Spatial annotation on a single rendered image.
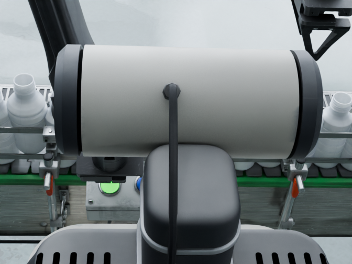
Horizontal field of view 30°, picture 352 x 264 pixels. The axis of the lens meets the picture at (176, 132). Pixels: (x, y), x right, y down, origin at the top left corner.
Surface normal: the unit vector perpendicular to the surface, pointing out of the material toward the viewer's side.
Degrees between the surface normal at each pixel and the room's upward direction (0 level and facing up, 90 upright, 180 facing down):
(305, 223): 90
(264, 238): 0
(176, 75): 23
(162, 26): 0
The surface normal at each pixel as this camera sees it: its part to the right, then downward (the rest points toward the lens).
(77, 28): 0.95, -0.06
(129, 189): 0.07, -0.45
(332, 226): 0.04, 0.69
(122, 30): 0.07, -0.72
